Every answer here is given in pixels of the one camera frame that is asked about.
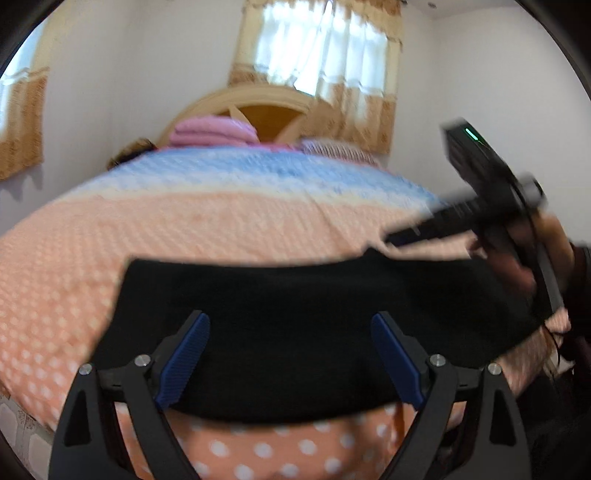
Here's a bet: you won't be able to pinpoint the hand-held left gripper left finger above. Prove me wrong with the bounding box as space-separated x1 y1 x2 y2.
48 310 211 480

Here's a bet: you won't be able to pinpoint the striped pillow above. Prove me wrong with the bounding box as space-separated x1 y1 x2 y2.
300 137 382 168

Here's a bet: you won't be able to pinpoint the dark cloth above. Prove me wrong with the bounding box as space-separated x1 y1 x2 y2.
515 355 591 480

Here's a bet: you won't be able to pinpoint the brown plush toy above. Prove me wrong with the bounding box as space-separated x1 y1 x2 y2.
107 137 158 171

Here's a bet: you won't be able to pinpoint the beige patterned side curtain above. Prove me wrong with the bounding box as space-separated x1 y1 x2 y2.
0 18 51 182

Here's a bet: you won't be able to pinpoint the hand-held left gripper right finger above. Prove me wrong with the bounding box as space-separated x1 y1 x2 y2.
370 311 539 480

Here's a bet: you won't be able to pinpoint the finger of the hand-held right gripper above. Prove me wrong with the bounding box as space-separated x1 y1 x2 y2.
385 191 485 247

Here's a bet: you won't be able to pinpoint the folded pink blanket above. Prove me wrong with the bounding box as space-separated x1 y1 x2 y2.
168 116 257 147

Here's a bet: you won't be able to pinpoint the person's right hand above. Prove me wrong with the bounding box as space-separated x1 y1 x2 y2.
467 213 577 319

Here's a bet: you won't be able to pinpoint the black pants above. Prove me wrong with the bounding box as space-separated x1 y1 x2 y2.
90 247 561 426

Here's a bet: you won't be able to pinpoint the wooden bed headboard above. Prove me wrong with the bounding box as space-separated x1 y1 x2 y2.
157 85 326 149

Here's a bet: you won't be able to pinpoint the polka dot bed sheet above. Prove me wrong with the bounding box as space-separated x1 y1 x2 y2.
0 145 575 480

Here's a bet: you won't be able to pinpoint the beige patterned window curtain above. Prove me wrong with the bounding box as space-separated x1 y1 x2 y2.
228 0 405 156

